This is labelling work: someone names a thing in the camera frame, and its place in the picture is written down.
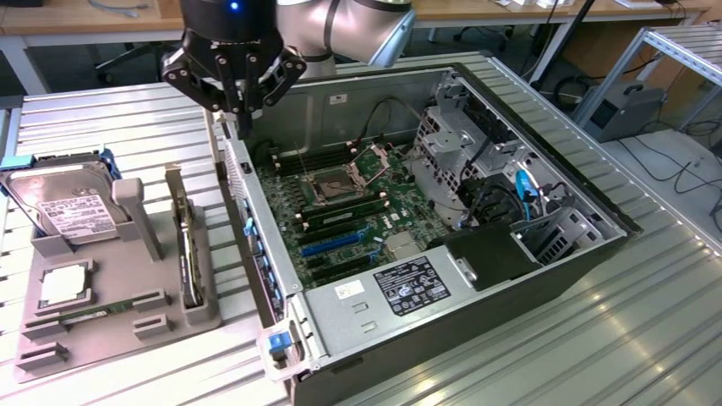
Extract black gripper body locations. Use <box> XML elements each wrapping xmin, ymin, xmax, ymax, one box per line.
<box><xmin>179</xmin><ymin>0</ymin><xmax>284</xmax><ymax>84</ymax></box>

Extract graphics card with fan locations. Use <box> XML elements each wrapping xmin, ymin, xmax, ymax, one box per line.
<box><xmin>163</xmin><ymin>162</ymin><xmax>205</xmax><ymax>309</ymax></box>

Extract black office chair base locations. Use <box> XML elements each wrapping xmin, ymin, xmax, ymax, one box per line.
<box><xmin>91</xmin><ymin>40</ymin><xmax>187</xmax><ymax>85</ymax></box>
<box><xmin>427</xmin><ymin>24</ymin><xmax>515</xmax><ymax>54</ymax></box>

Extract brown cardboard box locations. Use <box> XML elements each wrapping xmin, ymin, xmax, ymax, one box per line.
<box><xmin>155</xmin><ymin>0</ymin><xmax>185</xmax><ymax>20</ymax></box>

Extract metal socket cover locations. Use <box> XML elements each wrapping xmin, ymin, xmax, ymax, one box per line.
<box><xmin>347</xmin><ymin>142</ymin><xmax>391</xmax><ymax>188</ymax></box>

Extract CPU socket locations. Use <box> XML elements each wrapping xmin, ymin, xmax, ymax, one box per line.
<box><xmin>303</xmin><ymin>167</ymin><xmax>366</xmax><ymax>206</ymax></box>

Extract silver metal disk bay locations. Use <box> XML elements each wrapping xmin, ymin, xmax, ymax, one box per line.
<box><xmin>412</xmin><ymin>70</ymin><xmax>546</xmax><ymax>178</ymax></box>

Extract silver hard disk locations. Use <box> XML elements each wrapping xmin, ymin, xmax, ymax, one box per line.
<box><xmin>1</xmin><ymin>162</ymin><xmax>121</xmax><ymax>247</ymax></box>

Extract wooden top desk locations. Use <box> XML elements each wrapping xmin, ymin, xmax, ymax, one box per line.
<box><xmin>0</xmin><ymin>0</ymin><xmax>713</xmax><ymax>96</ymax></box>

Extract blue disk carrier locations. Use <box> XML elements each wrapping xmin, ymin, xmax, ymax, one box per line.
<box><xmin>0</xmin><ymin>142</ymin><xmax>124</xmax><ymax>200</ymax></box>

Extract green RAM stick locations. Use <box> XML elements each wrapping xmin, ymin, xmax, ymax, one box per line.
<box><xmin>25</xmin><ymin>295</ymin><xmax>140</xmax><ymax>330</ymax></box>
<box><xmin>303</xmin><ymin>204</ymin><xmax>392</xmax><ymax>233</ymax></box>

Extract green motherboard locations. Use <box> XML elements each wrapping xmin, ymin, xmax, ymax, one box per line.
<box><xmin>256</xmin><ymin>141</ymin><xmax>452</xmax><ymax>288</ymax></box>

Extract blue expansion slot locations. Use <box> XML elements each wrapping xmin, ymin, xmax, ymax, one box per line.
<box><xmin>300</xmin><ymin>233</ymin><xmax>363</xmax><ymax>258</ymax></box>

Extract silver chipset heatsink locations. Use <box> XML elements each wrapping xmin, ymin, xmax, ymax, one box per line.
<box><xmin>383</xmin><ymin>233</ymin><xmax>423</xmax><ymax>260</ymax></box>

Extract white boxes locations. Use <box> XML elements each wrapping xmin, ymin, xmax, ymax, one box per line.
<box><xmin>495</xmin><ymin>0</ymin><xmax>576</xmax><ymax>9</ymax></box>

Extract long black expansion slot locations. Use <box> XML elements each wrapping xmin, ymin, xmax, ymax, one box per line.
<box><xmin>308</xmin><ymin>255</ymin><xmax>375</xmax><ymax>283</ymax></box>

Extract black slanted pole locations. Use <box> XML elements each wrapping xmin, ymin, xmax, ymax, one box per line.
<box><xmin>528</xmin><ymin>0</ymin><xmax>598</xmax><ymax>84</ymax></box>

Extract grey parts rack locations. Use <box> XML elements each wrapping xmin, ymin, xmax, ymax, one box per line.
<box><xmin>13</xmin><ymin>177</ymin><xmax>224</xmax><ymax>384</ymax></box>

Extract silver CPU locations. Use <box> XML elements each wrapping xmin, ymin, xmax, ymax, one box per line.
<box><xmin>37</xmin><ymin>265</ymin><xmax>92</xmax><ymax>309</ymax></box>

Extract silver power supply unit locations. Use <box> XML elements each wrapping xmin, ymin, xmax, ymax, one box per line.
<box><xmin>290</xmin><ymin>244</ymin><xmax>482</xmax><ymax>360</ymax></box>

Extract perforated metal disk bay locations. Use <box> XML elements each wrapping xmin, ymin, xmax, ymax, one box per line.
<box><xmin>510</xmin><ymin>206</ymin><xmax>599</xmax><ymax>266</ymax></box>

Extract blue case latch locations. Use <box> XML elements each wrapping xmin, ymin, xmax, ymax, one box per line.
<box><xmin>266</xmin><ymin>332</ymin><xmax>292</xmax><ymax>354</ymax></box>

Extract black open PC case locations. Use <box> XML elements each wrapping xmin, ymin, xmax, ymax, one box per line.
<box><xmin>208</xmin><ymin>62</ymin><xmax>645</xmax><ymax>406</ymax></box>

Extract light blue network cable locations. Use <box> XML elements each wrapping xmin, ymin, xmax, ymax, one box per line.
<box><xmin>88</xmin><ymin>0</ymin><xmax>153</xmax><ymax>19</ymax></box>

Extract black looped wire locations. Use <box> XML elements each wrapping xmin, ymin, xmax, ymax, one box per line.
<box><xmin>359</xmin><ymin>96</ymin><xmax>423</xmax><ymax>145</ymax></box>

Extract black coiled cable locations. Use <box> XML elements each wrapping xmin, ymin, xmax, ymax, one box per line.
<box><xmin>554</xmin><ymin>74</ymin><xmax>588</xmax><ymax>107</ymax></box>

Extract blue flat wire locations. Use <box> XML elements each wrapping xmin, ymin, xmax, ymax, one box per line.
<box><xmin>512</xmin><ymin>167</ymin><xmax>538</xmax><ymax>222</ymax></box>

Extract black plastic duct box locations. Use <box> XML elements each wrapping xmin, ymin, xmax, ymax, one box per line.
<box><xmin>427</xmin><ymin>222</ymin><xmax>540</xmax><ymax>293</ymax></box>

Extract grey unit with handle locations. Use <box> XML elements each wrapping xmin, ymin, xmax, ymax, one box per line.
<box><xmin>586</xmin><ymin>80</ymin><xmax>667</xmax><ymax>144</ymax></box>

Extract aluminium profile frame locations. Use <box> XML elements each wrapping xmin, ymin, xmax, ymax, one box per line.
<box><xmin>572</xmin><ymin>24</ymin><xmax>722</xmax><ymax>132</ymax></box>

